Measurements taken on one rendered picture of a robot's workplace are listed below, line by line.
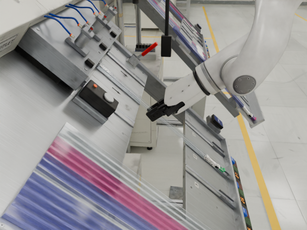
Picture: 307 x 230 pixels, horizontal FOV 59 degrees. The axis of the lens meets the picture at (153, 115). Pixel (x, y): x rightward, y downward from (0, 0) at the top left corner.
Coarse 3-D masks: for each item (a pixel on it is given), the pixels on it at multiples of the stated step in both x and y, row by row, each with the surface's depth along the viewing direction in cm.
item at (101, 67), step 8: (104, 72) 70; (112, 80) 71; (120, 80) 72; (128, 88) 73; (136, 96) 73; (144, 104) 74; (160, 120) 76; (176, 128) 78; (184, 136) 79; (192, 144) 80; (200, 152) 81
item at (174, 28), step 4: (172, 28) 99; (176, 28) 99; (176, 32) 99; (180, 32) 100; (180, 36) 100; (184, 40) 100; (188, 44) 101; (192, 48) 101; (196, 52) 102; (196, 56) 103; (200, 56) 103; (200, 60) 103; (204, 60) 104; (224, 88) 108; (228, 92) 108; (232, 96) 109; (236, 96) 110; (236, 100) 110; (240, 104) 110
